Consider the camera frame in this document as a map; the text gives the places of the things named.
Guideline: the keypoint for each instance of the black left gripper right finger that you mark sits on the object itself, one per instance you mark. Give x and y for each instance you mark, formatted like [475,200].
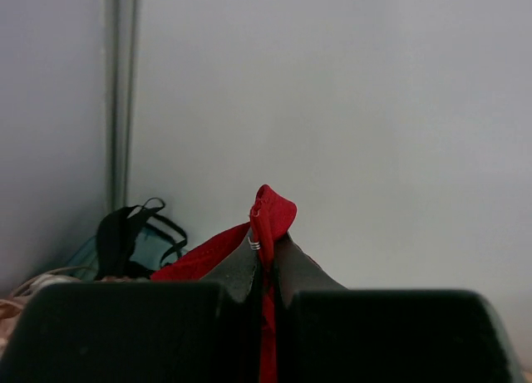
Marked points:
[326,332]

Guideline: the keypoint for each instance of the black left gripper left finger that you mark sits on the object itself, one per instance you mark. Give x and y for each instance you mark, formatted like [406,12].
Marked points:
[193,331]

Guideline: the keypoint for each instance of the red bra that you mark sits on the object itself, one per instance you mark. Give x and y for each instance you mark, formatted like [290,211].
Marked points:
[270,218]

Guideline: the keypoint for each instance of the black bra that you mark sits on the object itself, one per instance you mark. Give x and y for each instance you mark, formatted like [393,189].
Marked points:
[117,234]

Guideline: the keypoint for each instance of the teal plastic basket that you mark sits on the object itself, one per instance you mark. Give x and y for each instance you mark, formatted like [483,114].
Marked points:
[148,250]

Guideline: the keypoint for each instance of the white clothing in basket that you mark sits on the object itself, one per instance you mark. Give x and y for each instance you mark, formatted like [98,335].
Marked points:
[54,276]

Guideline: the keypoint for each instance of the peach satin garment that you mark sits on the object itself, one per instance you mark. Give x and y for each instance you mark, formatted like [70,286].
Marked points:
[10,313]

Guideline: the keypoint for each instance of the left aluminium frame post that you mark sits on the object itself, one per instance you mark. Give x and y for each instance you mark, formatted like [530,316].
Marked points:
[119,18]

